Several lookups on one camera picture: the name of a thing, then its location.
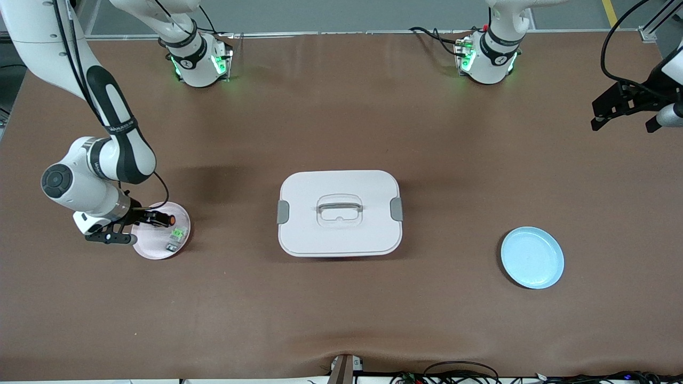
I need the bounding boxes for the black looped cable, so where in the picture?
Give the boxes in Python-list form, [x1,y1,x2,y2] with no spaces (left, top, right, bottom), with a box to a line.
[423,361,500,384]

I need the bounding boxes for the green push-button switch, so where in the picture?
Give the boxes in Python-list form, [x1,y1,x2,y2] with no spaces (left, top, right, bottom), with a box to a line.
[165,226,188,252]

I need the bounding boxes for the black right base cables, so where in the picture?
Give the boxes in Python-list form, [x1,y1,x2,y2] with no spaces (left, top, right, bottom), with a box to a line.
[179,4,235,39]

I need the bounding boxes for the aluminium frame post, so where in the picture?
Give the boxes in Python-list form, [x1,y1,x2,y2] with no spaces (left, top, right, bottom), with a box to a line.
[638,0,683,43]

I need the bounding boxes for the aluminium table edge rail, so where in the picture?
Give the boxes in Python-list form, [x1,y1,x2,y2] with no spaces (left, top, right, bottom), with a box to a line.
[85,29,641,41]

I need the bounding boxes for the metal table edge bracket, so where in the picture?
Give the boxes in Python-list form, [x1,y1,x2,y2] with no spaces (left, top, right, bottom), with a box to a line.
[328,354,364,384]

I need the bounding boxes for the black left base cables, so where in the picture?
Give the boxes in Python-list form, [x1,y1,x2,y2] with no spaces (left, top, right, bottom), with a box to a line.
[409,26,471,57]

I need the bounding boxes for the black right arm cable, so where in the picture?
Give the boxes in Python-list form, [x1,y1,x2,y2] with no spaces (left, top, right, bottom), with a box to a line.
[52,0,170,212]

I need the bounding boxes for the pink round plate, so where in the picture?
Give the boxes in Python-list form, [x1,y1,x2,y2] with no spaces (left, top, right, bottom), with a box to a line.
[131,201,192,260]

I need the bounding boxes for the black base cables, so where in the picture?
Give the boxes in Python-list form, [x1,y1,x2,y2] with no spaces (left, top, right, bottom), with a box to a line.
[409,26,471,57]
[179,4,235,39]

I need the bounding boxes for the light blue round plate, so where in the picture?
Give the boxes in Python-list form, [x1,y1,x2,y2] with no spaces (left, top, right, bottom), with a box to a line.
[501,226,565,290]

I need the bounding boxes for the brown table mat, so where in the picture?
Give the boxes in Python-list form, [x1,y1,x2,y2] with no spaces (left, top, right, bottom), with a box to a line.
[0,31,683,380]

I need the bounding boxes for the white lidded storage box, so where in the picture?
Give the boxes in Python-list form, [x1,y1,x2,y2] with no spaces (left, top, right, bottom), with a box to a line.
[276,170,404,258]

